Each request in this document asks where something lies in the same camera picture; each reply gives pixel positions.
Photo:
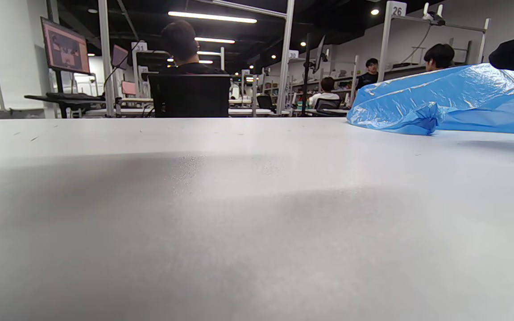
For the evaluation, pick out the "long ceiling light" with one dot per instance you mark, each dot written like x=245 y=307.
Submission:
x=212 y=17

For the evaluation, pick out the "white metal post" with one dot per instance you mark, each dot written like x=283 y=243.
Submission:
x=285 y=53

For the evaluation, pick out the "silver metal frame post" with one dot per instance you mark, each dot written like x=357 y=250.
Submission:
x=105 y=58

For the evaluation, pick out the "blue plastic bag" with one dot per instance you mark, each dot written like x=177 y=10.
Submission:
x=462 y=98

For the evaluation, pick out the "small pink screen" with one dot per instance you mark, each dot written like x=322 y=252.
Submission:
x=120 y=56

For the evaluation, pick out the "white frame with number sign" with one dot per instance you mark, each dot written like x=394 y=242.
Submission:
x=386 y=40

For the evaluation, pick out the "black monitor stand tray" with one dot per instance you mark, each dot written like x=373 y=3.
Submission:
x=67 y=97

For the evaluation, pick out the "black office chair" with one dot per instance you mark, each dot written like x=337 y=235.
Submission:
x=190 y=96

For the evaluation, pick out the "black computer monitor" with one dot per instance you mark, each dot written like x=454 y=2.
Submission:
x=65 y=47

